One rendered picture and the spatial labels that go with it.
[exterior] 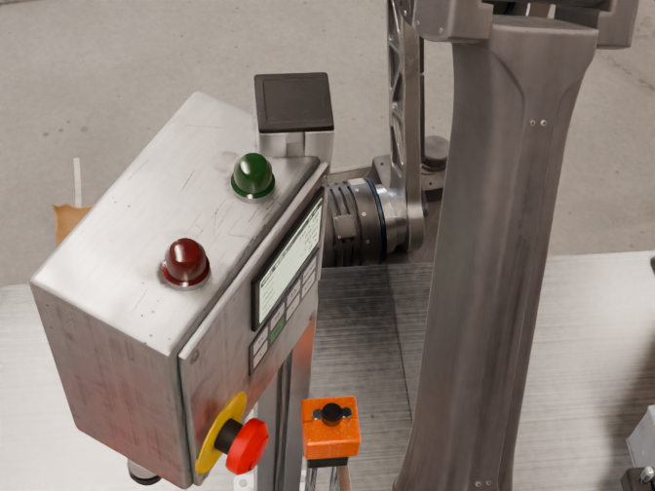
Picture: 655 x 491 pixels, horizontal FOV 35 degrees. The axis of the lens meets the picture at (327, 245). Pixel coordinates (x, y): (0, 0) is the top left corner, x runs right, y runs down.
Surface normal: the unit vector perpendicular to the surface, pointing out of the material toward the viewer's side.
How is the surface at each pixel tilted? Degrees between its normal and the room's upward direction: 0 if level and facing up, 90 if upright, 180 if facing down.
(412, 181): 65
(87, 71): 0
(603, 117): 0
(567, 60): 56
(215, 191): 0
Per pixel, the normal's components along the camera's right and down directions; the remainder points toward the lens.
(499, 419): 0.36, 0.32
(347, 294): 0.06, -0.57
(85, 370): -0.48, 0.70
